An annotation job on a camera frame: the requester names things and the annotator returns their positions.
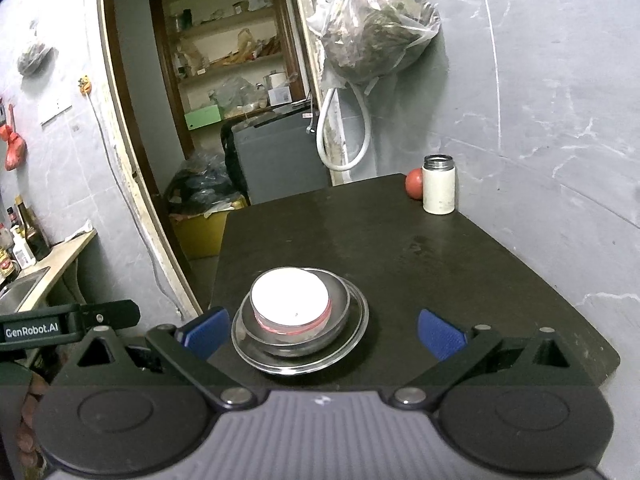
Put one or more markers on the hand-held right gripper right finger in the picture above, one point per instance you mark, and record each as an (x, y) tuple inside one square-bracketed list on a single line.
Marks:
[(440, 335)]

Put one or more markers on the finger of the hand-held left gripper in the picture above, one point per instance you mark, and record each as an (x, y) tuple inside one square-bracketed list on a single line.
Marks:
[(117, 312)]

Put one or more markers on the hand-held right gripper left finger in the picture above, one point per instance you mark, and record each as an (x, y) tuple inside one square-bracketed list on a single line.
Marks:
[(207, 332)]

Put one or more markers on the stainless steel plate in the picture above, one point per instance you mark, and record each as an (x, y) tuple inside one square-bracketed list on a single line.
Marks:
[(356, 325)]

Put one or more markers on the stainless steel bowl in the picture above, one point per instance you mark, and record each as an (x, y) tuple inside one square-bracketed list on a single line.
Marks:
[(339, 305)]

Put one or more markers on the person's left hand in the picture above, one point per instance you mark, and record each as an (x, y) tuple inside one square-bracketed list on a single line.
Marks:
[(30, 410)]

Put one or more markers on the steel sink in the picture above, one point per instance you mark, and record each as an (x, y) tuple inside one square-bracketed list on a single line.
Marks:
[(20, 290)]

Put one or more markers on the red label bottle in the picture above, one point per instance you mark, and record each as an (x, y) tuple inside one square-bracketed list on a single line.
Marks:
[(6, 265)]

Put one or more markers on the beige kitchen counter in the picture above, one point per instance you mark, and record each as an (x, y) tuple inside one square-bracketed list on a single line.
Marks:
[(65, 255)]

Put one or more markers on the white bottle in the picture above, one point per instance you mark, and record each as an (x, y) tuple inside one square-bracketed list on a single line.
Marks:
[(22, 252)]

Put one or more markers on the white cloth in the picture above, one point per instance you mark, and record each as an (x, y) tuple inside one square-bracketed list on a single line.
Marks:
[(82, 231)]

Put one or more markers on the dark sauce bottle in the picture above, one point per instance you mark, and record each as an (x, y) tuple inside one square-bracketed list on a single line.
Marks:
[(27, 225)]

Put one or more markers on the white thermos cup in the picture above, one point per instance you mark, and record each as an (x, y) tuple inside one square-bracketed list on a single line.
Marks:
[(439, 187)]

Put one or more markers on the red tomato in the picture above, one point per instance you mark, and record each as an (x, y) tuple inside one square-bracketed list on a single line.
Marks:
[(414, 184)]

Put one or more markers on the red plastic bag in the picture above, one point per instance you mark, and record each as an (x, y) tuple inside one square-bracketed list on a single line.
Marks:
[(15, 152)]

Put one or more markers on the green box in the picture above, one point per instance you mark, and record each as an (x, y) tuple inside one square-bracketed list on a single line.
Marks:
[(202, 117)]

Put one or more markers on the white box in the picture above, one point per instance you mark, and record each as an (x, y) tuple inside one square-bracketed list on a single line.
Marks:
[(280, 96)]

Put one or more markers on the wooden shelf unit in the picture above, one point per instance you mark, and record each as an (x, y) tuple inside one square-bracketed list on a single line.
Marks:
[(164, 60)]

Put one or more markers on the small hanging bag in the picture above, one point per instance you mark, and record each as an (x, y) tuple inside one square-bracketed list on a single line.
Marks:
[(35, 60)]

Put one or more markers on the brown bag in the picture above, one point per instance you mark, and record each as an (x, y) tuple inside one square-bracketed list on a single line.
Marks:
[(245, 42)]

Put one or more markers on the hanging clear plastic bag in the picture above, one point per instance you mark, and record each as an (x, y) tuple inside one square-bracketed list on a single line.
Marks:
[(380, 25)]

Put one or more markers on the peeling door frame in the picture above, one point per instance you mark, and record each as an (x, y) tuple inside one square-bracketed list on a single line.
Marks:
[(125, 160)]

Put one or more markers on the white wall switch plate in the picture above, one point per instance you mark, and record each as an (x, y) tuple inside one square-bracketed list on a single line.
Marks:
[(56, 111)]

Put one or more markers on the orange wall hook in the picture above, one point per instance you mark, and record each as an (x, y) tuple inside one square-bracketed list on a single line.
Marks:
[(85, 85)]

